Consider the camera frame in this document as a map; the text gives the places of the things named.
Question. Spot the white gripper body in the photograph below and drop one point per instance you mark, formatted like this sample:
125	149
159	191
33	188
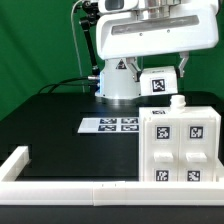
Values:
132	28

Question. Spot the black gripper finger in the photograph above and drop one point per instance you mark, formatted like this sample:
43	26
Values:
133	66
184	56

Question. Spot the white box with markers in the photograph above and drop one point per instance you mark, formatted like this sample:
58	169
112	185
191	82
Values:
158	81

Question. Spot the white cabinet top knob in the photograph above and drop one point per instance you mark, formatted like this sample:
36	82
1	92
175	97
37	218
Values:
177	103

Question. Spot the white cabinet body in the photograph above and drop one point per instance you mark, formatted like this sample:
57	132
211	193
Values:
178	146

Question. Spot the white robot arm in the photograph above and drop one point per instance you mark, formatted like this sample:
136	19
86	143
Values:
116	79

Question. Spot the white base marker plate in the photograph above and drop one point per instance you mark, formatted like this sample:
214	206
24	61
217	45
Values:
109	125

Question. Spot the white U-shaped table fence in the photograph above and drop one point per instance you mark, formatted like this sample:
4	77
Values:
15	192

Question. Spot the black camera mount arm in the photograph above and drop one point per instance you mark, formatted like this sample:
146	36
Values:
86	22

